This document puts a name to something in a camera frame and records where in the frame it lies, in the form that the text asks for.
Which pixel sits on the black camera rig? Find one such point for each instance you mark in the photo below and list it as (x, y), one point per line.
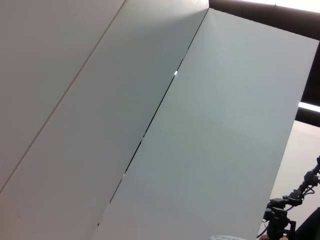
(277, 220)

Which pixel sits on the white ceiling light strip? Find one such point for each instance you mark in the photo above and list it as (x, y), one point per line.
(287, 4)
(310, 106)

